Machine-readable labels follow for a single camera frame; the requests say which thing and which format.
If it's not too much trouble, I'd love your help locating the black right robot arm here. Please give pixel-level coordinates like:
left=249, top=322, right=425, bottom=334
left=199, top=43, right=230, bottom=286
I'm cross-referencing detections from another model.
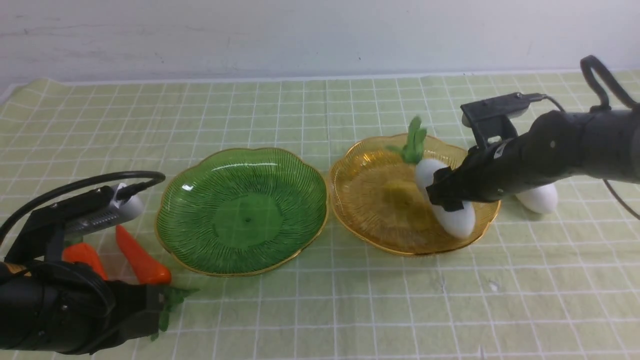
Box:
left=425, top=111, right=640, bottom=211

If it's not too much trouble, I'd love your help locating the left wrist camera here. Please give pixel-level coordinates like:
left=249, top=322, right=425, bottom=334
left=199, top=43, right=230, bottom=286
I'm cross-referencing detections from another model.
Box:
left=4, top=183, right=145, bottom=265

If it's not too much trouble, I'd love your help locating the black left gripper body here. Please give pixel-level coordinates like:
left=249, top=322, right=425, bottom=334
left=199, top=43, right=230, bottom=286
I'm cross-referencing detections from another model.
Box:
left=77, top=280, right=166, bottom=351

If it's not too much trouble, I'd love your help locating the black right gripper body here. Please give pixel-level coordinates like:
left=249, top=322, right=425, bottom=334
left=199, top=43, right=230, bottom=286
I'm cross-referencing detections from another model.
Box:
left=426, top=137, right=551, bottom=212

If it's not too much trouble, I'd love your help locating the black right camera cable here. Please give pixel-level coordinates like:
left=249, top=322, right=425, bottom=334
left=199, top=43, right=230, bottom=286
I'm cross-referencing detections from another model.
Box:
left=520, top=55, right=640, bottom=221

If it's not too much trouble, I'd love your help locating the black camera cable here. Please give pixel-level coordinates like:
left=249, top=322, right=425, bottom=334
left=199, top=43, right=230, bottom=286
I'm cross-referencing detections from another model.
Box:
left=0, top=171, right=166, bottom=246
left=520, top=55, right=640, bottom=221

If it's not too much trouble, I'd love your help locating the green checked tablecloth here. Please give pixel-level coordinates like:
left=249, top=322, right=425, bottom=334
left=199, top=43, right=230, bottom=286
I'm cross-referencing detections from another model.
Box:
left=0, top=72, right=640, bottom=360

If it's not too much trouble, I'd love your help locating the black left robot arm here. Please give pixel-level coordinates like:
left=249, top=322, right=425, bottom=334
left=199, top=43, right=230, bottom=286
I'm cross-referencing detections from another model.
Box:
left=0, top=260, right=167, bottom=355

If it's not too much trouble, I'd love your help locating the white toy radish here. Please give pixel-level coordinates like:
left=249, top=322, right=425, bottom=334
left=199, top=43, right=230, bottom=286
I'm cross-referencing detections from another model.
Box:
left=386, top=115, right=476, bottom=239
left=515, top=183, right=559, bottom=215

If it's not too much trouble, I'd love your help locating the amber plastic plate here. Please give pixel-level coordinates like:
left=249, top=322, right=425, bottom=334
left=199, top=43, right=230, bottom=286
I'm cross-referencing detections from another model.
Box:
left=327, top=133, right=501, bottom=256

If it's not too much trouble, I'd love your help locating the green plastic plate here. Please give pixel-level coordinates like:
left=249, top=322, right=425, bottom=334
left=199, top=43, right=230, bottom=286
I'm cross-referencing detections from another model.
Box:
left=154, top=147, right=329, bottom=277

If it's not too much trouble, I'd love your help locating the orange toy carrot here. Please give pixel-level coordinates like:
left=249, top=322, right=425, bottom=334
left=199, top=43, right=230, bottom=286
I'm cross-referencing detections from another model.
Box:
left=62, top=242, right=109, bottom=281
left=115, top=225, right=199, bottom=341

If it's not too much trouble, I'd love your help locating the black left camera cable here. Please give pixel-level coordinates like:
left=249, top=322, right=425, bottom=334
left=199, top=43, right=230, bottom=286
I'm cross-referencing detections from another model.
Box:
left=0, top=171, right=166, bottom=246

